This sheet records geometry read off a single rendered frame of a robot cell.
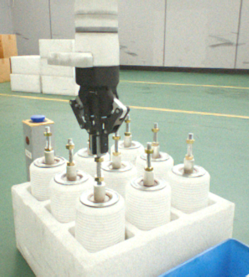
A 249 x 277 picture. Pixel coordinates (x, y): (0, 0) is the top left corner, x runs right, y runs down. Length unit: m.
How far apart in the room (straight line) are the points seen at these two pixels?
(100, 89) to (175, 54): 5.43
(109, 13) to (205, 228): 0.48
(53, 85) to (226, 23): 3.25
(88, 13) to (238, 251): 0.57
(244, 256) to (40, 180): 0.48
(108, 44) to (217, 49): 5.30
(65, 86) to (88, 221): 2.86
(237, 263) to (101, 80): 0.51
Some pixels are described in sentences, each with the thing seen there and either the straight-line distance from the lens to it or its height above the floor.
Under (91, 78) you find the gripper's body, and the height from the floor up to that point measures 0.48.
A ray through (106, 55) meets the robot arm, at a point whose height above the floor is 0.52.
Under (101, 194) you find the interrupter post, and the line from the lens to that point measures 0.63.
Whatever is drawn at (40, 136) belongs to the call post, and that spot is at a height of 0.28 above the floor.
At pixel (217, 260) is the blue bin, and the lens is 0.79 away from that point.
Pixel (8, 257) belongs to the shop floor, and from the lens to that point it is 0.96.
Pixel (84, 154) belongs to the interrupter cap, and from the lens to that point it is 0.87.
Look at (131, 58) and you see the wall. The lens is 6.27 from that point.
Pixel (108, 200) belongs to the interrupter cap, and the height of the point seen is 0.25.
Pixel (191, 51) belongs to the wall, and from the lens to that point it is 5.90.
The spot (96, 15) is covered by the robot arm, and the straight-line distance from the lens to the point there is 0.54.
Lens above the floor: 0.54
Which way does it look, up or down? 16 degrees down
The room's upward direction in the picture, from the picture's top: straight up
